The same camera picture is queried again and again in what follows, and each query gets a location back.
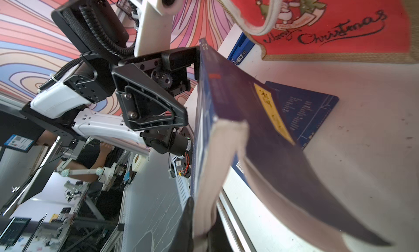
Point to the computer monitor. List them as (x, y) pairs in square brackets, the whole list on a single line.
[(19, 134)]

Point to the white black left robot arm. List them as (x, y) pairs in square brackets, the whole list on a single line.
[(115, 90)]

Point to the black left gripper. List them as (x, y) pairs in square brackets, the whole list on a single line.
[(146, 88)]

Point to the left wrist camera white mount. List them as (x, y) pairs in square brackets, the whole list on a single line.
[(155, 25)]

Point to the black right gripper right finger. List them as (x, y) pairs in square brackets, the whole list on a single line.
[(217, 238)]

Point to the red beige canvas tote bag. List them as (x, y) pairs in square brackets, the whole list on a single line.
[(373, 31)]

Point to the person behind the rig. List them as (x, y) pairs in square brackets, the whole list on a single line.
[(91, 157)]

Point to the navy book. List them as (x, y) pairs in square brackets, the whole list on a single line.
[(301, 111), (309, 211)]

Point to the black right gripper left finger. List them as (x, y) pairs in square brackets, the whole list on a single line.
[(183, 241)]

